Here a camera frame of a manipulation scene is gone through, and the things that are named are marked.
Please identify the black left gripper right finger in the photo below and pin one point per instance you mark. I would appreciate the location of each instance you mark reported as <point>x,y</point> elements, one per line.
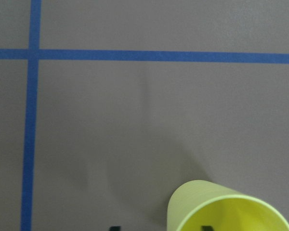
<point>207,228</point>

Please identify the yellow plastic cup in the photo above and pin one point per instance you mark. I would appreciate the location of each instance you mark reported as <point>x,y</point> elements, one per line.
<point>202,203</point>

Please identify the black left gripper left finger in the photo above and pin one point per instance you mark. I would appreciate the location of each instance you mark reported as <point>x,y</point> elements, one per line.
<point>115,228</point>

